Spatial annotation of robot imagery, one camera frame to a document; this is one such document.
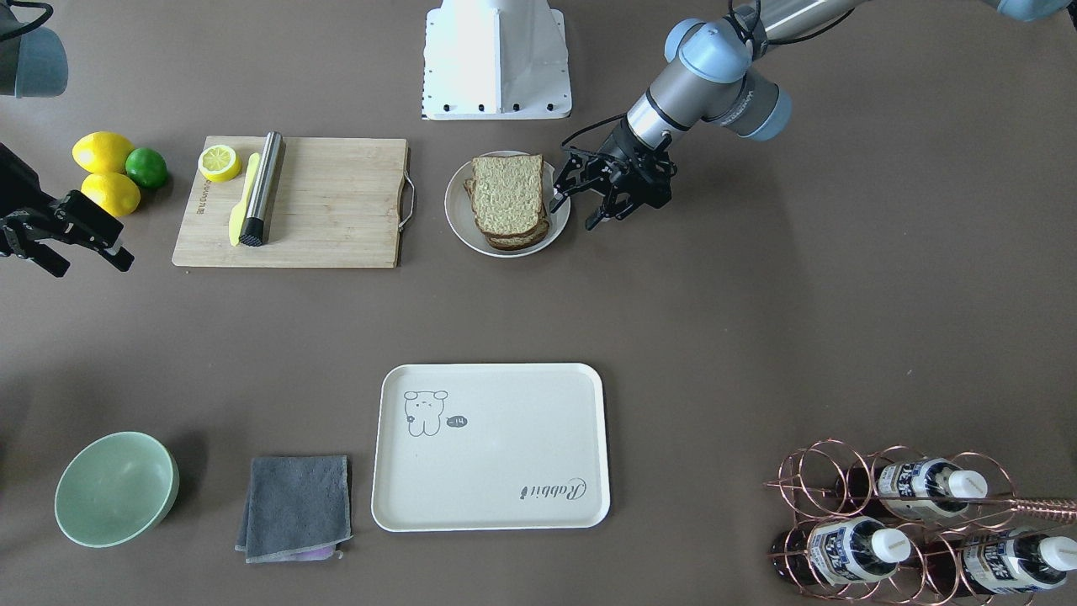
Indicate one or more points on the copper wire bottle rack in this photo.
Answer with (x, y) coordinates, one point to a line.
(806, 481)

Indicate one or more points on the green lime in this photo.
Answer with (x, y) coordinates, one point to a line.
(147, 168)

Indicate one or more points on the tea bottle three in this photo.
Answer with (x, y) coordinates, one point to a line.
(1016, 561)

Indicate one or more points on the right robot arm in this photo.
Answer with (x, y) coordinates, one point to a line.
(34, 64)

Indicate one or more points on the yellow plastic knife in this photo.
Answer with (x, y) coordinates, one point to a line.
(239, 211)

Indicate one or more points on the green bowl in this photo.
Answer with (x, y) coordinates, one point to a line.
(115, 489)

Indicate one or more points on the cream rabbit tray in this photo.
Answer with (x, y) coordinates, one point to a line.
(471, 447)

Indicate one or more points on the bread slice with egg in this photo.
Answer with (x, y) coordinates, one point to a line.
(522, 239)

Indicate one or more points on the tea bottle two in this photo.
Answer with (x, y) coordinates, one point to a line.
(931, 489)

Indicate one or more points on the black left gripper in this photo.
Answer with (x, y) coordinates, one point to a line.
(621, 156)

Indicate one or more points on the wooden cutting board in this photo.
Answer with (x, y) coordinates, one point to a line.
(337, 205)

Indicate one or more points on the grey folded cloth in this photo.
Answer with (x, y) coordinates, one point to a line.
(298, 508)

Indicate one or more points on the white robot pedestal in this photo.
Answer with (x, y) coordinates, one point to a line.
(495, 60)

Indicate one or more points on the metal cylinder muddler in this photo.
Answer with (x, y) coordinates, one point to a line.
(254, 227)

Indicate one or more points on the yellow lemon back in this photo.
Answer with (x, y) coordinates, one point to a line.
(102, 152)

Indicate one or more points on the half lemon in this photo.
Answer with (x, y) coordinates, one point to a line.
(219, 163)

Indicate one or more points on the yellow lemon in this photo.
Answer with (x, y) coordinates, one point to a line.
(102, 152)
(115, 193)

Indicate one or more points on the tea bottle one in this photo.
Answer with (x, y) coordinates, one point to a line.
(839, 552)

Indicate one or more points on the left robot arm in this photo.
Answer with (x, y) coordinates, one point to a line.
(709, 78)

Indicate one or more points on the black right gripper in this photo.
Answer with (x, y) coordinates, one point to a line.
(23, 195)

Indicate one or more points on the yellow lemon front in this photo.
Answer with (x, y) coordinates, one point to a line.
(115, 193)

